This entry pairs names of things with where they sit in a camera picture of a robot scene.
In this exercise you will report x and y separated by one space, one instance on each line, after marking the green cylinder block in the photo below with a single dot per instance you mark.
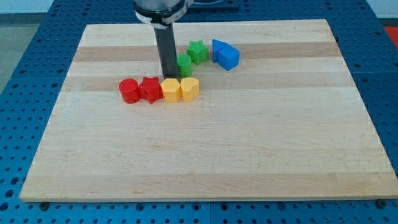
184 63

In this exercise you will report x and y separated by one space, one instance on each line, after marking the green star block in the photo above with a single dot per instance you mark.
197 51

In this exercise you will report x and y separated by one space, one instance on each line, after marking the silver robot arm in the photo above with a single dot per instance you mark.
161 14

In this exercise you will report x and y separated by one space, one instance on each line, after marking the red star block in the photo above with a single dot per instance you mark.
150 89

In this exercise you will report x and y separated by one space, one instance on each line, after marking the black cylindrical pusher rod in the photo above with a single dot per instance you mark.
167 52

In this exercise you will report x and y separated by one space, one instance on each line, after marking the red cylinder block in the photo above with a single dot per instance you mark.
129 90

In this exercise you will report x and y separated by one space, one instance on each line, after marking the wooden board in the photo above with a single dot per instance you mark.
287 123

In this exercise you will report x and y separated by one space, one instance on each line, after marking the yellow hexagon block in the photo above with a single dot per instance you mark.
171 90

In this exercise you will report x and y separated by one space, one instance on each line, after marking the blue triangle block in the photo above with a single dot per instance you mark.
217 45

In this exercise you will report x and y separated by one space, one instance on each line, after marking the blue cube block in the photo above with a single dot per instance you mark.
228 57

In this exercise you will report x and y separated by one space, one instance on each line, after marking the yellow heart block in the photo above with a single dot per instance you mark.
190 88

